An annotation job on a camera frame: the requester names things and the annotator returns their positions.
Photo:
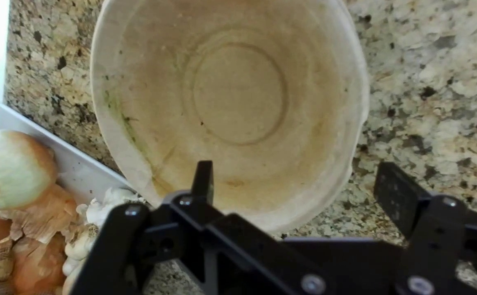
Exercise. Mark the beige paper bowl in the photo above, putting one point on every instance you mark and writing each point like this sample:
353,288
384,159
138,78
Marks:
363,136
231,98

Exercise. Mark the white garlic bulbs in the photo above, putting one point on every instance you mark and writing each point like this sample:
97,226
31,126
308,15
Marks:
84,229

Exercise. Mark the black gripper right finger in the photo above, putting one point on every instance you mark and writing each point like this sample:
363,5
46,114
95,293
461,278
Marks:
435,239

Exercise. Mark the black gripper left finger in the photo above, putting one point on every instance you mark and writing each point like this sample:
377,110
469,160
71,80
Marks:
123,239

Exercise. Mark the brown onion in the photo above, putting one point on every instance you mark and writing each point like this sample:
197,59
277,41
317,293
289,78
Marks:
41,239

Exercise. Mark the pale yellow onion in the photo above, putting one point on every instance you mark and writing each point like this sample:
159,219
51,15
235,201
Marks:
10,169

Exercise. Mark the white tray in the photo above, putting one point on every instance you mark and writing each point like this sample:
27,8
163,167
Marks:
79,169

